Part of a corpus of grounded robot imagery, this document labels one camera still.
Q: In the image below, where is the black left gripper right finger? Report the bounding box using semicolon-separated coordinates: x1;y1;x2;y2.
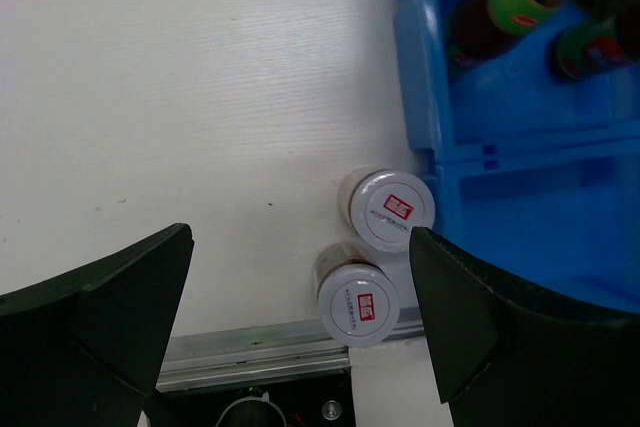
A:
409;227;639;426

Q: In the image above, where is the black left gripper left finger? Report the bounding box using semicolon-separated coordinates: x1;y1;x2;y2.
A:
1;223;194;426

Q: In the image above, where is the yellow-cap sauce bottle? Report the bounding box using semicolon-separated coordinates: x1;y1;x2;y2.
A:
547;7;639;81
445;0;563;75

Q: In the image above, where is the white-lid dark spice jar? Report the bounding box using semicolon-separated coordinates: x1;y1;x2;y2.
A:
313;241;400;348

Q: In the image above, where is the white-lid light spice jar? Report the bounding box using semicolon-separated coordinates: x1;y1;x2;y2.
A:
338;168;436;254

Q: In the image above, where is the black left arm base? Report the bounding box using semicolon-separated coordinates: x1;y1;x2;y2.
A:
144;370;356;426

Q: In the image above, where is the blue front storage bin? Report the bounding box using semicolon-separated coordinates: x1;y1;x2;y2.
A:
423;139;639;313

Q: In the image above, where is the blue storage bin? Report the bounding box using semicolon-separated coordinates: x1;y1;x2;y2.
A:
423;139;639;313
393;0;639;164

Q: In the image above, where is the blue middle storage bin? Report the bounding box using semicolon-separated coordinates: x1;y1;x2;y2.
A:
393;0;639;164

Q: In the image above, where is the aluminium frame rail front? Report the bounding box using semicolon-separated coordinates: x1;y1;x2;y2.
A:
156;307;424;393

